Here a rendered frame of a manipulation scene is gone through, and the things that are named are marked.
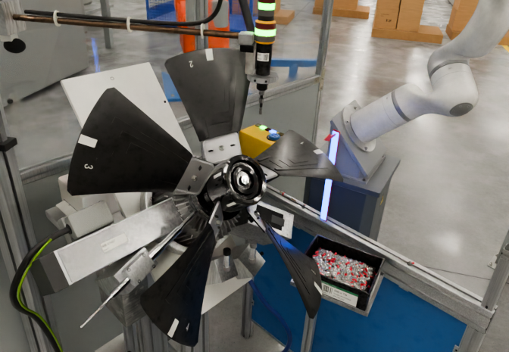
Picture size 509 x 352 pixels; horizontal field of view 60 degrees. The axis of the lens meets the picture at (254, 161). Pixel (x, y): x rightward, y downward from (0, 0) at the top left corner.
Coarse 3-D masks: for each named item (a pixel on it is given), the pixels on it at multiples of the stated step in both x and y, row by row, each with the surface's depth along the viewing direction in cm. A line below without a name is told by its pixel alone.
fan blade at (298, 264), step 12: (276, 240) 102; (288, 252) 104; (300, 252) 116; (288, 264) 100; (300, 264) 107; (312, 264) 116; (300, 276) 102; (312, 276) 110; (300, 288) 99; (312, 288) 105; (312, 300) 102; (312, 312) 99
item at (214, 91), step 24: (216, 48) 110; (168, 72) 108; (192, 72) 108; (216, 72) 108; (240, 72) 109; (192, 96) 107; (216, 96) 107; (240, 96) 107; (192, 120) 107; (216, 120) 106; (240, 120) 105
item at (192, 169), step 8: (192, 160) 96; (200, 160) 96; (192, 168) 97; (208, 168) 98; (184, 176) 97; (200, 176) 99; (208, 176) 99; (184, 184) 98; (192, 184) 99; (200, 184) 100; (184, 192) 99; (192, 192) 100; (200, 192) 101
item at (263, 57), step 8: (256, 48) 94; (264, 48) 93; (272, 48) 94; (256, 56) 94; (264, 56) 93; (256, 64) 96; (264, 64) 94; (256, 72) 96; (264, 72) 95; (256, 88) 98; (264, 88) 98
